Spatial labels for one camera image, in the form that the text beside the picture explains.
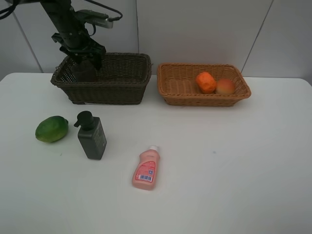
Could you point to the translucent pink plastic cup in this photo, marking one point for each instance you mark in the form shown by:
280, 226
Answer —
84, 72

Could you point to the pink lotion bottle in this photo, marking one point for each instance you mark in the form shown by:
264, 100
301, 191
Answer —
145, 174

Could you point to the peach fruit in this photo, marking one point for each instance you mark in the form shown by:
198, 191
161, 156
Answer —
225, 87

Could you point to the dark brown wicker basket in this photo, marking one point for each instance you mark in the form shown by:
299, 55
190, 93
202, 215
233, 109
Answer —
121, 80

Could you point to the orange wicker basket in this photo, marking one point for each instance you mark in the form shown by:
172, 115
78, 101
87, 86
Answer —
176, 84

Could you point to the black pump bottle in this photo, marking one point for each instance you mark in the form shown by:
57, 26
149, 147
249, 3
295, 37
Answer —
91, 135

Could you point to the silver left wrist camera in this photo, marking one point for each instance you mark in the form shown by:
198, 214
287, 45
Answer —
94, 18

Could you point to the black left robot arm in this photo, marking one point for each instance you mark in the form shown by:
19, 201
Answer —
61, 14

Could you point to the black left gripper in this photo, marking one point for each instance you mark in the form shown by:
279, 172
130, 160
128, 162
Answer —
80, 44

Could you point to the green papaya fruit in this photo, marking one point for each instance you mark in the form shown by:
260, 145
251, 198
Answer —
52, 129

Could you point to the orange tangerine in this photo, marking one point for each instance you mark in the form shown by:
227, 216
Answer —
206, 83

